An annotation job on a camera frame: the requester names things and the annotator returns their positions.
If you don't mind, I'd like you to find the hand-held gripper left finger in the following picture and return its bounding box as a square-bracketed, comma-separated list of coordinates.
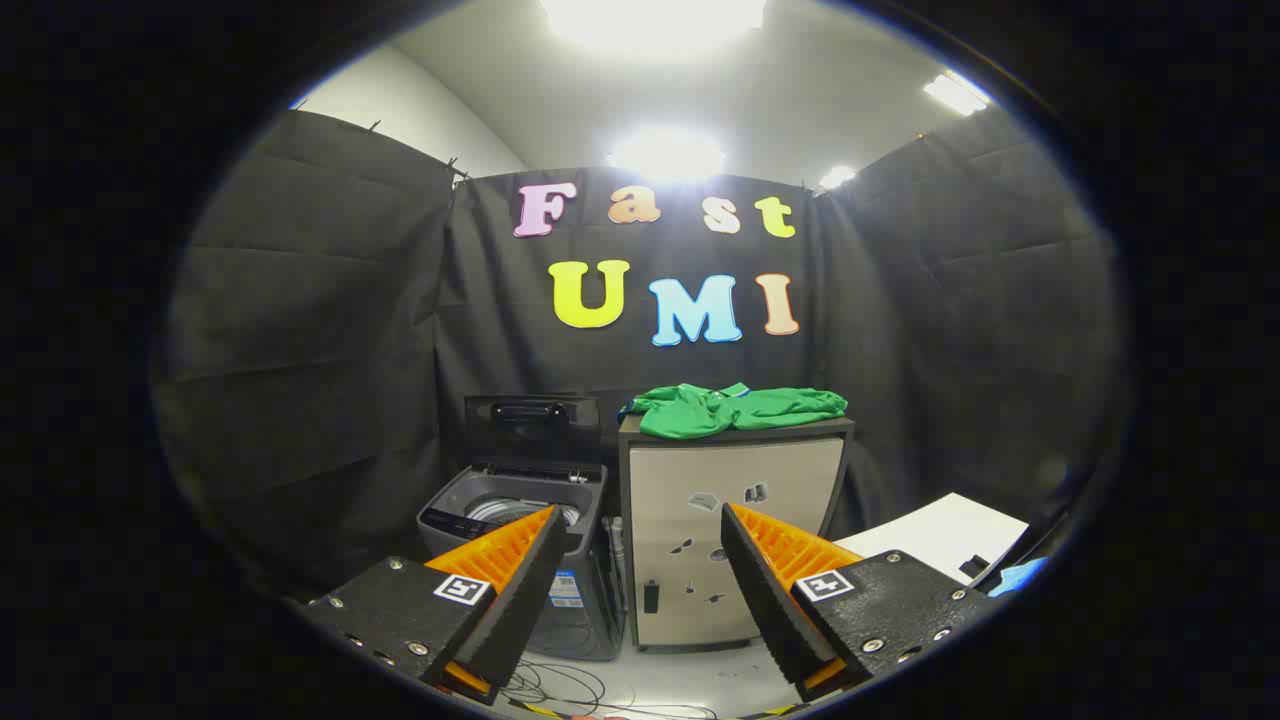
[300, 505, 569, 706]

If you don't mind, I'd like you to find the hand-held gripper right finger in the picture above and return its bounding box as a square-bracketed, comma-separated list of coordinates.
[720, 502, 1001, 703]

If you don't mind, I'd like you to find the green polo shirt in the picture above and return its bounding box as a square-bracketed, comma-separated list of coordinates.
[618, 382, 849, 439]

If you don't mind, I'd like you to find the beige cabinet with dark top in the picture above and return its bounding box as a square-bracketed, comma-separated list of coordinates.
[617, 415, 856, 651]

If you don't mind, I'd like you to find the white table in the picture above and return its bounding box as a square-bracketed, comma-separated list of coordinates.
[835, 492, 1031, 586]

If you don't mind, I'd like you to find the blue item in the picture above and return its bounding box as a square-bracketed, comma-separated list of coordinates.
[985, 557, 1049, 599]

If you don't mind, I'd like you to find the black backdrop cloth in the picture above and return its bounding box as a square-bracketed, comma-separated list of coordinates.
[155, 108, 1126, 601]

